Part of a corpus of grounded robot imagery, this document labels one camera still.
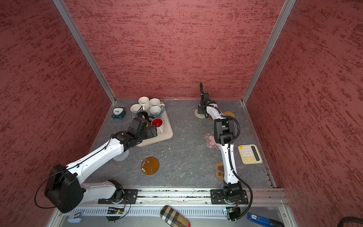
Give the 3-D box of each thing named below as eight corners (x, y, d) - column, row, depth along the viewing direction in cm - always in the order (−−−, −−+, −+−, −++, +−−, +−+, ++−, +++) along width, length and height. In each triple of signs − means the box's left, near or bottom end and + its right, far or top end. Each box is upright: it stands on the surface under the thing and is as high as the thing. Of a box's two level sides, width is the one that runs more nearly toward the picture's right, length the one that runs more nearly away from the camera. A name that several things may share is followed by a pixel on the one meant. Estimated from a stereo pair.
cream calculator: (242, 164, 88) (243, 162, 86) (237, 146, 96) (238, 144, 94) (261, 164, 88) (263, 162, 86) (255, 146, 96) (256, 144, 94)
